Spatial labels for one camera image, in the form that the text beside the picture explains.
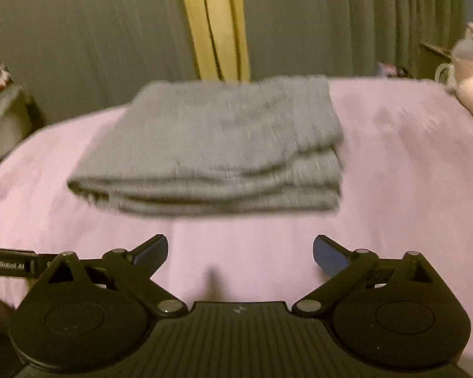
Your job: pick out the yellow curtain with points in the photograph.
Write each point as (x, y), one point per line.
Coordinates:
(219, 37)

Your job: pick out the grey bedside clutter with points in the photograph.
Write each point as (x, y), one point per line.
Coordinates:
(15, 122)

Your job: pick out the grey sweatpants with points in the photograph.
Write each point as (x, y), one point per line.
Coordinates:
(210, 148)

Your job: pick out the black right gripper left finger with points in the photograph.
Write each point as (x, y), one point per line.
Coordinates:
(128, 272)

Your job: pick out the white plush toy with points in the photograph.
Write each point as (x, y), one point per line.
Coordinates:
(457, 76)

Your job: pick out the pink bed sheet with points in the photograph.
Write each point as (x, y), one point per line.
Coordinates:
(407, 185)

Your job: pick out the grey-green curtain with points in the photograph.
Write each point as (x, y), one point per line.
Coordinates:
(79, 56)

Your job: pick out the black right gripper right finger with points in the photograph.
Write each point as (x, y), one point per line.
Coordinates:
(362, 284)

